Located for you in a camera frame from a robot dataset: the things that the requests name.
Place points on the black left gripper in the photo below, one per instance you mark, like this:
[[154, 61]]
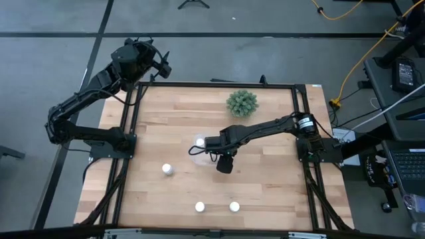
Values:
[[133, 61]]

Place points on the yellow power plug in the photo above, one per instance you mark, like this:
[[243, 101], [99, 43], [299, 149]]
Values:
[[335, 103]]

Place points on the clear plastic container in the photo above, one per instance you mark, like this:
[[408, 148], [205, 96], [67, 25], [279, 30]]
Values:
[[415, 206]]

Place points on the black power supply box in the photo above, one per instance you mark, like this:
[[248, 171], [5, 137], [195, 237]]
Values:
[[405, 74]]

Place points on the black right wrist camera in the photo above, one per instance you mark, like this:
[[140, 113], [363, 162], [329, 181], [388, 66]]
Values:
[[225, 164]]

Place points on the grey furniture foot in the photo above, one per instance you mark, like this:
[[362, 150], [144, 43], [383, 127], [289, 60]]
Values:
[[10, 152]]

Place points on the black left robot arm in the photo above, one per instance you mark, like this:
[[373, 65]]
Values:
[[83, 96]]

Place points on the dark laptop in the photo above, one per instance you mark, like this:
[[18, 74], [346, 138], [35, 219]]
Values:
[[410, 164]]

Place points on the white pill bottle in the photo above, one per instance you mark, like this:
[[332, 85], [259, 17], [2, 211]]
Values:
[[200, 206], [200, 142], [167, 169], [234, 206]]

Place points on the black stand leg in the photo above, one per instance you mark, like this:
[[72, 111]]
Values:
[[401, 46]]

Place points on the green artificial potted plant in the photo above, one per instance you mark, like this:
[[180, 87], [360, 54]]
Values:
[[242, 103]]

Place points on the black desk base beam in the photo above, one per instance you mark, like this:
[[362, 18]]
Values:
[[365, 141]]

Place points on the black aluminium table frame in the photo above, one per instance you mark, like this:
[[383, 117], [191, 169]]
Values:
[[216, 84]]

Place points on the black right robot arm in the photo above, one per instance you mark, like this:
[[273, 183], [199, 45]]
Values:
[[265, 127]]

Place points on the grey side desk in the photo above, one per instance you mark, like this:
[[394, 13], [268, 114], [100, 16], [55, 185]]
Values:
[[382, 96]]

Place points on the black bag with white print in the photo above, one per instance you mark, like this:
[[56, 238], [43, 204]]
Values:
[[373, 166]]

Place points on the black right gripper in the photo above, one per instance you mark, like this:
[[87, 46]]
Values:
[[222, 141]]

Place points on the white paper sheet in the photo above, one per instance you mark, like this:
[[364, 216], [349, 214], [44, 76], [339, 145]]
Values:
[[345, 135]]

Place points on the black caster wheel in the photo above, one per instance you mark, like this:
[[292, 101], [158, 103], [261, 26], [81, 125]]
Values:
[[386, 207]]

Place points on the clear plastic basket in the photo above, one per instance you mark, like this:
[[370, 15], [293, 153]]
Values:
[[198, 160]]

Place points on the black crossbeam with silver brackets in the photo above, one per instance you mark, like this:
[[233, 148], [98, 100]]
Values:
[[66, 232]]

